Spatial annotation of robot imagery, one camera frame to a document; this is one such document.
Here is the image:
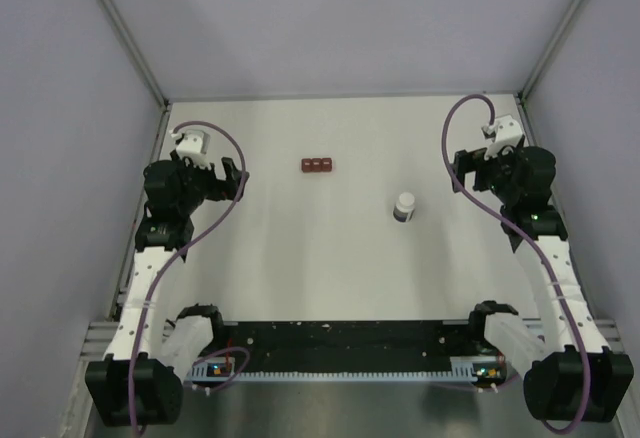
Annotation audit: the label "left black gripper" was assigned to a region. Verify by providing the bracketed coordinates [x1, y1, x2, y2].
[171, 149, 247, 214]

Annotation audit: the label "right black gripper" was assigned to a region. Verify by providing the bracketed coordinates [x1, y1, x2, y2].
[448, 143, 521, 205]

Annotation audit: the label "white pill bottle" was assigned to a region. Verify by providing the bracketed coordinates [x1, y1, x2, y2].
[392, 192, 416, 223]

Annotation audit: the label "red weekly pill organizer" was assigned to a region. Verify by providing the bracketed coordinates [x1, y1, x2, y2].
[301, 157, 333, 174]

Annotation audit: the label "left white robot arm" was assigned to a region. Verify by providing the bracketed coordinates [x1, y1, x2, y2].
[85, 152, 249, 437]

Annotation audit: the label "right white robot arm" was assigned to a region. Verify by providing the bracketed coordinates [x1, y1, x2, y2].
[451, 145, 634, 429]

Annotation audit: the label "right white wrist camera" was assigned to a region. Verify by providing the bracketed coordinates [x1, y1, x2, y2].
[481, 115, 524, 160]

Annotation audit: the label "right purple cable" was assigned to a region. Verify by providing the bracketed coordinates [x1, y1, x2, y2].
[442, 93, 591, 433]

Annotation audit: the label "right aluminium frame post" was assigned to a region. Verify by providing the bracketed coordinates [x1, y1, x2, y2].
[517, 0, 590, 103]

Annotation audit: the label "aluminium frame post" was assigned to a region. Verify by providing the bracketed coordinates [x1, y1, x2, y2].
[517, 0, 590, 103]
[98, 0, 168, 110]

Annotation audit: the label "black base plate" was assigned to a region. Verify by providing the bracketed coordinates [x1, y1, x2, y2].
[213, 320, 506, 376]

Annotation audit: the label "left aluminium frame post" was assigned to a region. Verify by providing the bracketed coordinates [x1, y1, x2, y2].
[98, 0, 168, 110]

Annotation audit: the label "grey slotted cable duct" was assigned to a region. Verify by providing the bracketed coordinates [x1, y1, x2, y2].
[186, 357, 507, 386]

